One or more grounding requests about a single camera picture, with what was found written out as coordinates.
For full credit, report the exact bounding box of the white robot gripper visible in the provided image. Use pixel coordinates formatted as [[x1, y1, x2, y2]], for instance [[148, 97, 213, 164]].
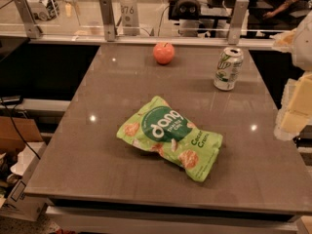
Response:
[[272, 12, 312, 141]]

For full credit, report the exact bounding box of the white green 7up can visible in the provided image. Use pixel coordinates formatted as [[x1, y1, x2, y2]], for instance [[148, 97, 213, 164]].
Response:
[[214, 47, 244, 91]]

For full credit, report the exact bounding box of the green dong chips bag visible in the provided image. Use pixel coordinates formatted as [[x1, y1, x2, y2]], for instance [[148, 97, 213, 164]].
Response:
[[116, 97, 223, 182]]

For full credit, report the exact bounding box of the red apple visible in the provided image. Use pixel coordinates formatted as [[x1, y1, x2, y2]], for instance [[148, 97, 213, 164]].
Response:
[[153, 42, 175, 64]]

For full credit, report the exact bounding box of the black vr headset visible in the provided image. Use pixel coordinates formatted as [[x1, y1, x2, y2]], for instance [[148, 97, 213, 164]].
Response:
[[168, 0, 200, 20]]

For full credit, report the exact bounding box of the brown cardboard box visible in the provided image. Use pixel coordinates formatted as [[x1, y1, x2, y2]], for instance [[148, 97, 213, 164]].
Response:
[[0, 116, 43, 153]]

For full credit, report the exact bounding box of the white cardboard box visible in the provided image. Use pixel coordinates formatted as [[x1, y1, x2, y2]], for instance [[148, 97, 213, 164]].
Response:
[[0, 142, 46, 221]]

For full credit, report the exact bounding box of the right metal glass bracket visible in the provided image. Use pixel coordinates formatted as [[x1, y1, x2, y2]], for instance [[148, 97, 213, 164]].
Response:
[[227, 0, 250, 45]]

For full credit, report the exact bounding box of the metal glass bracket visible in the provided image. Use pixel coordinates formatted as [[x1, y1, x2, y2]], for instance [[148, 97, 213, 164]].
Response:
[[13, 0, 42, 39], [99, 0, 117, 42], [227, 0, 250, 45]]

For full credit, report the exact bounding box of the white numbered sign post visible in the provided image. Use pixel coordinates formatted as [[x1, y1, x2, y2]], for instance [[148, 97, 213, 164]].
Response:
[[120, 0, 140, 36]]

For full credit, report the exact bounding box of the middle metal glass bracket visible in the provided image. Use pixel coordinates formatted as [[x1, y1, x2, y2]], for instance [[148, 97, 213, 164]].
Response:
[[99, 0, 117, 42]]

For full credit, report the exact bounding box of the left metal glass bracket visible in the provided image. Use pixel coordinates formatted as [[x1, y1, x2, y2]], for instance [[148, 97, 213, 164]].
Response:
[[13, 0, 42, 39]]

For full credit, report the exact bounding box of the black cable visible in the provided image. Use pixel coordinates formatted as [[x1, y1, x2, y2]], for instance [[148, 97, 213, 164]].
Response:
[[0, 96, 42, 161]]

